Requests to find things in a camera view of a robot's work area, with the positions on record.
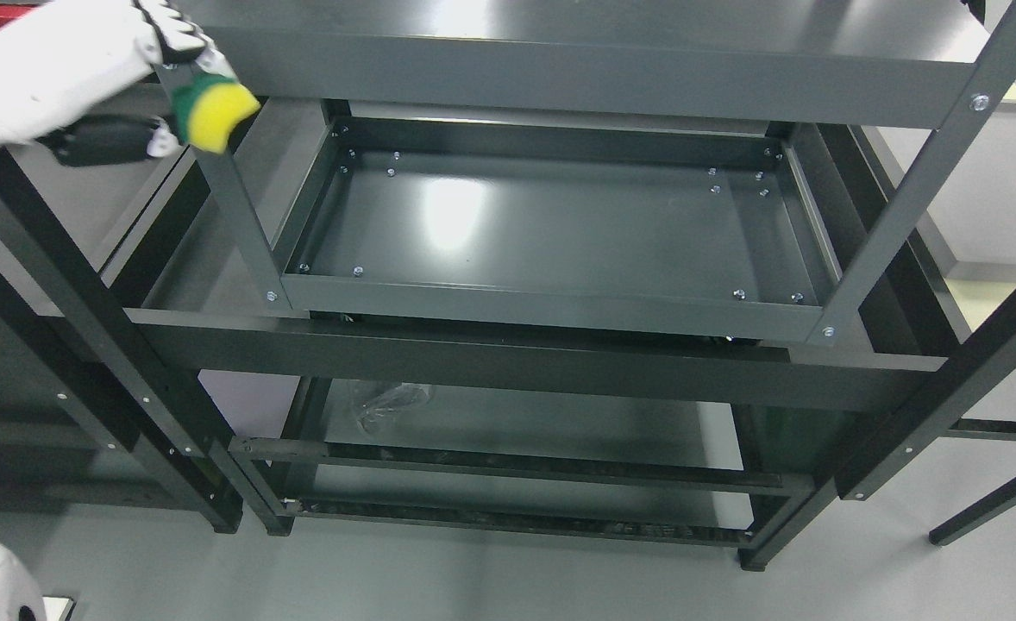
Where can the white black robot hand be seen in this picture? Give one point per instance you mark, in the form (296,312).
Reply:
(63,58)

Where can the yellow green sponge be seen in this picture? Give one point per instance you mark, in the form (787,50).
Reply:
(208,110)

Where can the black metal shelf rack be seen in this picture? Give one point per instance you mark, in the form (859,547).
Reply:
(225,405)

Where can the grey metal shelf unit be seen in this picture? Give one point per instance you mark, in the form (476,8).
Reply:
(746,169)

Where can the clear plastic bag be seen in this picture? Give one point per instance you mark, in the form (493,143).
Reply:
(376,405)

